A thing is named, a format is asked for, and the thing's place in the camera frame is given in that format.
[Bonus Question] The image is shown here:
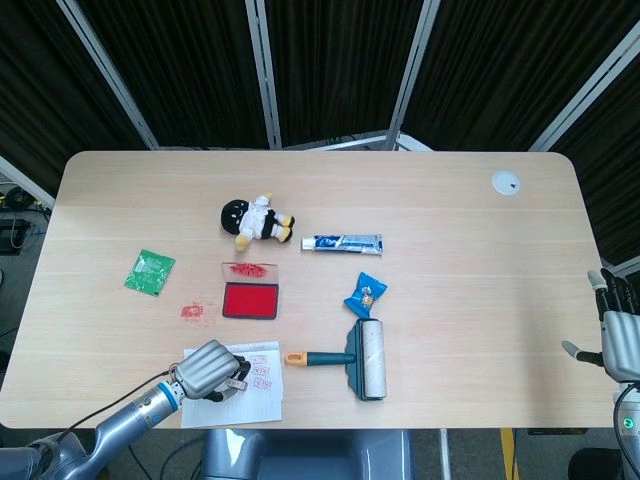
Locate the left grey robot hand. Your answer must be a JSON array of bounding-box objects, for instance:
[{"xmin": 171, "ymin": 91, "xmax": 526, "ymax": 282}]
[{"xmin": 172, "ymin": 339, "xmax": 252, "ymax": 404}]

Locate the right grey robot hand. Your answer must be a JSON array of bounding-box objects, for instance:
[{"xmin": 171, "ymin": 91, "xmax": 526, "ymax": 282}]
[{"xmin": 560, "ymin": 267, "xmax": 640, "ymax": 387}]

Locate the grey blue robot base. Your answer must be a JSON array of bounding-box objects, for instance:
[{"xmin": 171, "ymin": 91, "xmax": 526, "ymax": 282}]
[{"xmin": 198, "ymin": 428, "xmax": 416, "ymax": 480}]

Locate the lined notebook with red stamps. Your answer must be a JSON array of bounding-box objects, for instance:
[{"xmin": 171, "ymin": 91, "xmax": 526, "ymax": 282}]
[{"xmin": 180, "ymin": 340, "xmax": 285, "ymax": 430}]

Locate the red ink pad clear lid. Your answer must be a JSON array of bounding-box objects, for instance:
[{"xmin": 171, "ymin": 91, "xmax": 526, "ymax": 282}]
[{"xmin": 220, "ymin": 260, "xmax": 281, "ymax": 321}]

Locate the green sachet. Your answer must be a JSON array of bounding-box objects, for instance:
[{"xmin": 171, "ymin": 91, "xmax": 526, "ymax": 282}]
[{"xmin": 123, "ymin": 248, "xmax": 177, "ymax": 297}]

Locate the black white plush doll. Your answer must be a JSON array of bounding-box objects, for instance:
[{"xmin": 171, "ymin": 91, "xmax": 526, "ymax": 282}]
[{"xmin": 219, "ymin": 191, "xmax": 297, "ymax": 253}]

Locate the teal lint roller yellow tip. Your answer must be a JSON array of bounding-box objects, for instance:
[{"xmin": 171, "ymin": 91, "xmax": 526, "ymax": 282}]
[{"xmin": 283, "ymin": 317, "xmax": 389, "ymax": 403}]

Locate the blue snack packet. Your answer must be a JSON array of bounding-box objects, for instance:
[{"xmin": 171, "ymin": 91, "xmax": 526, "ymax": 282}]
[{"xmin": 342, "ymin": 271, "xmax": 389, "ymax": 318}]

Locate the blue white toothpaste tube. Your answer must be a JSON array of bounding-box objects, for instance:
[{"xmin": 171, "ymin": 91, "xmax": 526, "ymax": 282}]
[{"xmin": 300, "ymin": 233, "xmax": 385, "ymax": 259}]

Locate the black floor box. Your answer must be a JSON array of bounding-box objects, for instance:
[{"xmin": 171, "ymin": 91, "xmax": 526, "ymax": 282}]
[{"xmin": 0, "ymin": 216, "xmax": 30, "ymax": 257}]

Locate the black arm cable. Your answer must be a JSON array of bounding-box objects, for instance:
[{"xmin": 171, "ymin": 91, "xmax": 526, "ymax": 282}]
[{"xmin": 63, "ymin": 368, "xmax": 177, "ymax": 437}]

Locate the white round cable grommet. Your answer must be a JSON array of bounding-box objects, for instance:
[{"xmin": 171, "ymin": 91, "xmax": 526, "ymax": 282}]
[{"xmin": 490, "ymin": 170, "xmax": 522, "ymax": 197}]

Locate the grey partition post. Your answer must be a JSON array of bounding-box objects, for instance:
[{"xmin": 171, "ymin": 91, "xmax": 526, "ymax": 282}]
[
  {"xmin": 0, "ymin": 153, "xmax": 57, "ymax": 207},
  {"xmin": 56, "ymin": 0, "xmax": 161, "ymax": 151},
  {"xmin": 243, "ymin": 0, "xmax": 284, "ymax": 151},
  {"xmin": 528, "ymin": 21, "xmax": 640, "ymax": 152},
  {"xmin": 383, "ymin": 0, "xmax": 442, "ymax": 151}
]

